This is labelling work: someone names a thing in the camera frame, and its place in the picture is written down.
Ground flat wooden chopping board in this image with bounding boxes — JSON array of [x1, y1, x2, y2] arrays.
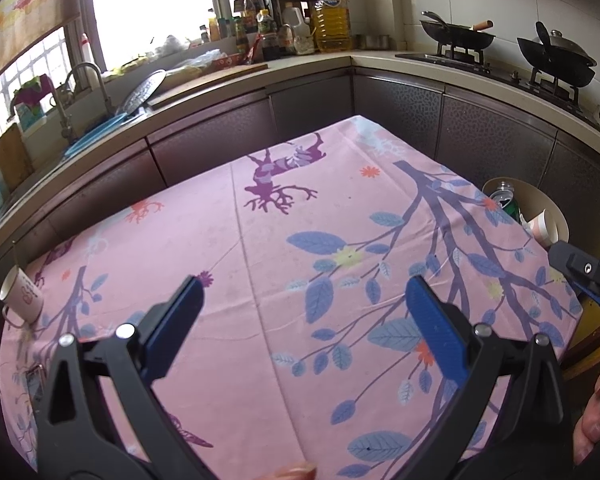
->
[[146, 59, 271, 107]]

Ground metal strainer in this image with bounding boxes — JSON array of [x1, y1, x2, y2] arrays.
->
[[121, 69, 169, 114]]

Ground white plastic jug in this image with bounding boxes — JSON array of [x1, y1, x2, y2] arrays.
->
[[279, 3, 316, 57]]

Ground pink printed tablecloth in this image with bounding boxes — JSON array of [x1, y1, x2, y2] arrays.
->
[[0, 114, 584, 480]]

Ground beige waste bin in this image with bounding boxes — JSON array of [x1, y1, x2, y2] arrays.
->
[[481, 176, 571, 251]]

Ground black wok with lid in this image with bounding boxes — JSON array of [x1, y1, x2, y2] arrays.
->
[[516, 20, 598, 87]]

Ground dark kitchen cabinets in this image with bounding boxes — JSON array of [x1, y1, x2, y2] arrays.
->
[[0, 64, 600, 366]]

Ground dark sauce bottle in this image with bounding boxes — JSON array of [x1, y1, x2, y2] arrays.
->
[[256, 8, 282, 62]]

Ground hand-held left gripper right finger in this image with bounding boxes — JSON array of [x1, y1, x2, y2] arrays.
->
[[404, 275, 572, 480]]

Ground person's right hand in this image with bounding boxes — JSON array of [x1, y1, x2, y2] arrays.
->
[[573, 364, 600, 467]]

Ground metal faucet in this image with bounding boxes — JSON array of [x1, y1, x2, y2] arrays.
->
[[54, 61, 115, 144]]

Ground white mug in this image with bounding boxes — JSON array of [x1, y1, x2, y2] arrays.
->
[[0, 265, 45, 329]]

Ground green and purple cloth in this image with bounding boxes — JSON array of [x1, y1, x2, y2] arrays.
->
[[14, 73, 54, 107]]

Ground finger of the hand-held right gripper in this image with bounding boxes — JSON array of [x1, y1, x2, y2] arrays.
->
[[548, 240, 600, 312]]

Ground upright wooden cutting board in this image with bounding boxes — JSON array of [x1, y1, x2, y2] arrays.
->
[[0, 124, 34, 192]]

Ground gas stove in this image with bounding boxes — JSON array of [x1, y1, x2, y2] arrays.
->
[[394, 44, 600, 134]]

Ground white paper cup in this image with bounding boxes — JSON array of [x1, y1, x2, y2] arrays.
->
[[526, 208, 557, 247]]

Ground patterned window blind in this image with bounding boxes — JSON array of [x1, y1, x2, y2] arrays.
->
[[0, 0, 89, 94]]

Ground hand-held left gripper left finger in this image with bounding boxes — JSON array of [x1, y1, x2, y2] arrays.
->
[[36, 275, 217, 480]]

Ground black wok with wooden handle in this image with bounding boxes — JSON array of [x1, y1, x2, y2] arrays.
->
[[419, 9, 497, 52]]

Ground blue tray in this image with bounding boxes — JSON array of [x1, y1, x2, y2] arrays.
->
[[64, 111, 129, 159]]

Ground person's left hand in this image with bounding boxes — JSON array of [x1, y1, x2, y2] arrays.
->
[[273, 461, 317, 480]]

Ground crushed green can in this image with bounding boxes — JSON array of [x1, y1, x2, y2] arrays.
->
[[488, 182, 522, 223]]

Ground large yellow oil bottle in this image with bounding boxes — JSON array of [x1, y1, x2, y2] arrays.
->
[[311, 0, 353, 54]]

